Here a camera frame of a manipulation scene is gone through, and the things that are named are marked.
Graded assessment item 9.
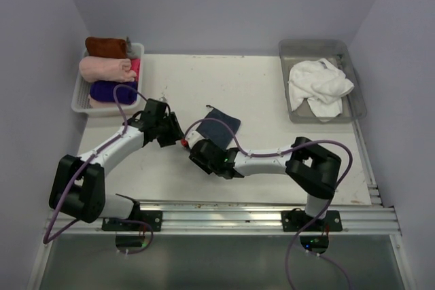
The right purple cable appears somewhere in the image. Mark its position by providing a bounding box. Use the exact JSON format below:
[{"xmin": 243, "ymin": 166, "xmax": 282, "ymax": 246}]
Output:
[{"xmin": 183, "ymin": 118, "xmax": 353, "ymax": 290}]

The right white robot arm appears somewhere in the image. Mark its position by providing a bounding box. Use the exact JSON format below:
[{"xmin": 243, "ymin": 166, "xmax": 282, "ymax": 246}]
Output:
[{"xmin": 188, "ymin": 137, "xmax": 342, "ymax": 231}]

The blue grey towel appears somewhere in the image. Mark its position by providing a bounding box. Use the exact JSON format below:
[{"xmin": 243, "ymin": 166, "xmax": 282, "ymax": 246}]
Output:
[{"xmin": 196, "ymin": 105, "xmax": 241, "ymax": 149}]

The clear plastic bin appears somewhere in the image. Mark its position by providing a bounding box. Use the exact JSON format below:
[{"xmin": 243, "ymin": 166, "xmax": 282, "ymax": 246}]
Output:
[{"xmin": 279, "ymin": 39, "xmax": 366, "ymax": 124}]

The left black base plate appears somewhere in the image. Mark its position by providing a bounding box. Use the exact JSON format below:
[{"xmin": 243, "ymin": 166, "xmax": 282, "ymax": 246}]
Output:
[{"xmin": 101, "ymin": 210, "xmax": 163, "ymax": 232}]

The purple rolled towel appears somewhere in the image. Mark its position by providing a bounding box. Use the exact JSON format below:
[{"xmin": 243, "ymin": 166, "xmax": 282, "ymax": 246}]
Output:
[{"xmin": 90, "ymin": 81, "xmax": 137, "ymax": 105}]

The hot pink rolled towel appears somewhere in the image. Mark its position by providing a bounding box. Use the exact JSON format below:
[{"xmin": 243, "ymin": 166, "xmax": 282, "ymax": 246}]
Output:
[{"xmin": 130, "ymin": 58, "xmax": 141, "ymax": 81}]

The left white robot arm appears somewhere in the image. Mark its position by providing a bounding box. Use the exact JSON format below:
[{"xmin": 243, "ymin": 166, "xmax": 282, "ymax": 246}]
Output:
[{"xmin": 49, "ymin": 99, "xmax": 183, "ymax": 231}]

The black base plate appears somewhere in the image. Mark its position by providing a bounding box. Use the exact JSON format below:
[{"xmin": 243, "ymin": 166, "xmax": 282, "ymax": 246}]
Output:
[
  {"xmin": 101, "ymin": 210, "xmax": 163, "ymax": 232},
  {"xmin": 281, "ymin": 208, "xmax": 343, "ymax": 232}
]

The grey rolled towel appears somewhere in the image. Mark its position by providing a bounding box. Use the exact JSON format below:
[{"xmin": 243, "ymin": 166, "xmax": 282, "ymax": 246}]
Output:
[{"xmin": 125, "ymin": 37, "xmax": 140, "ymax": 59}]

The purple cable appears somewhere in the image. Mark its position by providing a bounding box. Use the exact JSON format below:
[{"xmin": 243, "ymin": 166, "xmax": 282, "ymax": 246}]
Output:
[
  {"xmin": 183, "ymin": 118, "xmax": 353, "ymax": 290},
  {"xmin": 42, "ymin": 84, "xmax": 154, "ymax": 254}
]

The brown rust towel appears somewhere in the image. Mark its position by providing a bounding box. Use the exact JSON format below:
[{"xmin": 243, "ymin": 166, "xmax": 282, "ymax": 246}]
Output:
[{"xmin": 85, "ymin": 37, "xmax": 127, "ymax": 59}]

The light pink rolled towel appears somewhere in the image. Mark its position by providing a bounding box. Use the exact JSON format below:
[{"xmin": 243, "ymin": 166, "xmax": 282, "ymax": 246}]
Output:
[{"xmin": 79, "ymin": 56, "xmax": 137, "ymax": 83}]

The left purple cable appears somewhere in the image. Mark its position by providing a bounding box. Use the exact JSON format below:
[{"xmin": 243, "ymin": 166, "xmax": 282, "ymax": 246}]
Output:
[{"xmin": 42, "ymin": 84, "xmax": 154, "ymax": 254}]

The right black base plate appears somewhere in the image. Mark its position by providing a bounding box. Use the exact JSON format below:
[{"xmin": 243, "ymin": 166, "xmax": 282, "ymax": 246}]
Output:
[{"xmin": 281, "ymin": 208, "xmax": 343, "ymax": 232}]

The pale pink lower towel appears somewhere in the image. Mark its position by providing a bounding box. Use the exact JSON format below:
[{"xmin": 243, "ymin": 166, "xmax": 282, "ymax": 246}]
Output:
[{"xmin": 88, "ymin": 95, "xmax": 136, "ymax": 110}]

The white crumpled towel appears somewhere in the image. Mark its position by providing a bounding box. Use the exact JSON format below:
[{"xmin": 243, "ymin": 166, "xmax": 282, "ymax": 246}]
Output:
[{"xmin": 288, "ymin": 58, "xmax": 354, "ymax": 119}]

